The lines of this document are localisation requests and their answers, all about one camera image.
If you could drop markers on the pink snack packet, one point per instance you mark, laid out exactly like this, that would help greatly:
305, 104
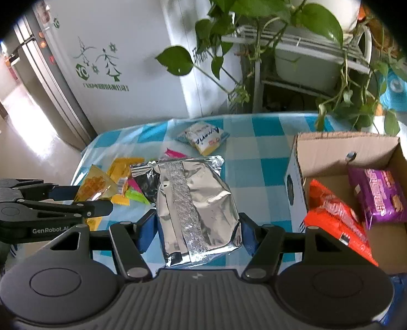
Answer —
147, 178

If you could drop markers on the white metal plant stand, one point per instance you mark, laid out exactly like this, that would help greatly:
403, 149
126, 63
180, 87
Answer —
357, 52

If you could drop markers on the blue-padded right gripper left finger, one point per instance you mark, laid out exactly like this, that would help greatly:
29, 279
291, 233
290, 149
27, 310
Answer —
129, 241

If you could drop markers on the orange red snack bag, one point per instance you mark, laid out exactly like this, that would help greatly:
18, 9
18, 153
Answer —
328, 212

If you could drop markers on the purple snack bag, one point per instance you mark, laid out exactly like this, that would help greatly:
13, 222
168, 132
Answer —
380, 196

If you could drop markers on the silver foil snack bag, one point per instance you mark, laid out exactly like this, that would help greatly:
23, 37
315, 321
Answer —
197, 216

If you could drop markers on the white plant pot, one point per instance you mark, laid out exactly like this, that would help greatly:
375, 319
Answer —
308, 60

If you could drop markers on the cardboard box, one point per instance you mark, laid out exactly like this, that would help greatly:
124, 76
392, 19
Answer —
326, 157

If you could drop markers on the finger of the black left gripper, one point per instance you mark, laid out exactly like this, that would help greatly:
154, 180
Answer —
12, 190
28, 212

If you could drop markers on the white blue Ameria packet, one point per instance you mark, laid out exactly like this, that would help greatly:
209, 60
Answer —
204, 137

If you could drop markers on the yellow cracker snack packet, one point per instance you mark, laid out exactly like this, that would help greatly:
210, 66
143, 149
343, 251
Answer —
96, 186

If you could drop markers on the grey refrigerator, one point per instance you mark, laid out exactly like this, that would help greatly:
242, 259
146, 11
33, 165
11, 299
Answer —
36, 66

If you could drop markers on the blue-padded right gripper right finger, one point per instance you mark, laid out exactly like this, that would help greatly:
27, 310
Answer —
258, 240

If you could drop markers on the blue round fan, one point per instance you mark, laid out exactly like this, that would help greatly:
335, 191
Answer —
395, 95

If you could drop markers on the green Ameria snack packet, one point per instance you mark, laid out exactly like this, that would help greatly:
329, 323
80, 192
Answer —
132, 194

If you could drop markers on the blue white checkered tablecloth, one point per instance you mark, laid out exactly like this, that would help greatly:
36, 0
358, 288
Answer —
197, 220

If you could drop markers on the yellow orange snack packet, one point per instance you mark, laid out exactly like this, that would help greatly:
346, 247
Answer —
119, 172

